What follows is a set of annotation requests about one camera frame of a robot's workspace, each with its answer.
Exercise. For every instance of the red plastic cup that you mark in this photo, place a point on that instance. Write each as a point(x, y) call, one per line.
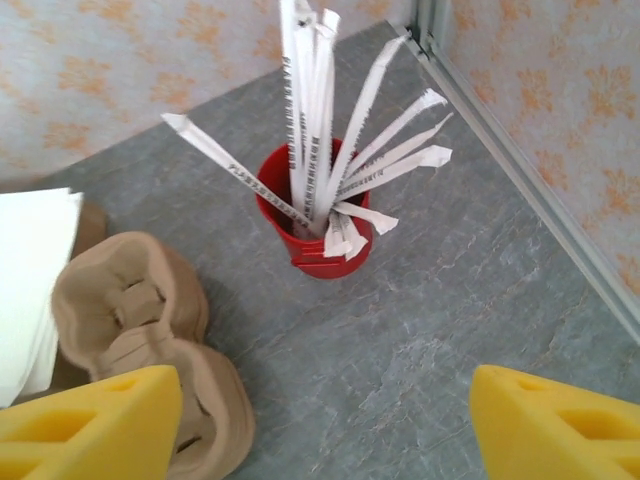
point(325, 265)

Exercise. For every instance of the white napkin stack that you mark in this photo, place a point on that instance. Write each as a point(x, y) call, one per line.
point(30, 275)

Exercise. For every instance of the aluminium frame post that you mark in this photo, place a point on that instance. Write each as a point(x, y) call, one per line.
point(430, 20)

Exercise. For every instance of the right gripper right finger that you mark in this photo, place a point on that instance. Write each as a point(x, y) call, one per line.
point(560, 435)

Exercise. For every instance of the aluminium frame side rail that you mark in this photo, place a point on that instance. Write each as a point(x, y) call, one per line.
point(525, 162)

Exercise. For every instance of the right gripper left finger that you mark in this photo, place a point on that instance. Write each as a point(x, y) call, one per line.
point(75, 435)

